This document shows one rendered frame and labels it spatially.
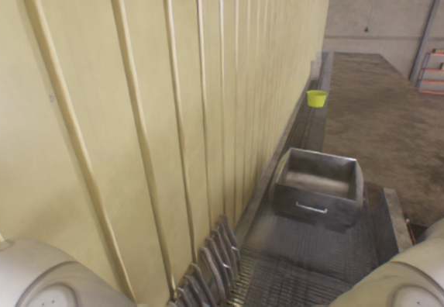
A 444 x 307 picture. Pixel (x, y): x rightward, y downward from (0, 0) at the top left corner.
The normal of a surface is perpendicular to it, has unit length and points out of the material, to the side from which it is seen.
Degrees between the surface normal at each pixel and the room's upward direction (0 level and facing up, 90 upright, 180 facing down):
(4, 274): 17
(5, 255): 4
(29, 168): 90
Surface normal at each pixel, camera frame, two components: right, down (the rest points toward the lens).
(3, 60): 0.92, 0.17
